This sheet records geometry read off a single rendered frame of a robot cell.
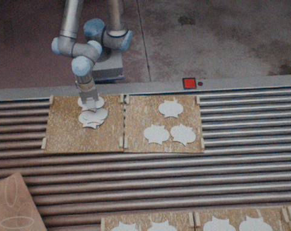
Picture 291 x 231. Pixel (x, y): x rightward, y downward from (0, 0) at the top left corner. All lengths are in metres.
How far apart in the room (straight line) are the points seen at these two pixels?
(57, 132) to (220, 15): 2.55
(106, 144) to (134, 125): 0.18
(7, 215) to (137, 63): 2.07
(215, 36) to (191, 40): 0.27
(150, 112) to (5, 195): 0.81
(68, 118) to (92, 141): 0.20
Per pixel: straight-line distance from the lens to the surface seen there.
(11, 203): 1.47
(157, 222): 1.44
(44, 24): 3.65
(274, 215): 1.56
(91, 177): 1.53
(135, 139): 1.57
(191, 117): 1.66
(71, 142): 1.61
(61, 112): 1.71
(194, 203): 1.50
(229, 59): 3.25
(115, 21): 1.60
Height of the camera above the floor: 2.35
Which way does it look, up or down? 59 degrees down
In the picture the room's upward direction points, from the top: straight up
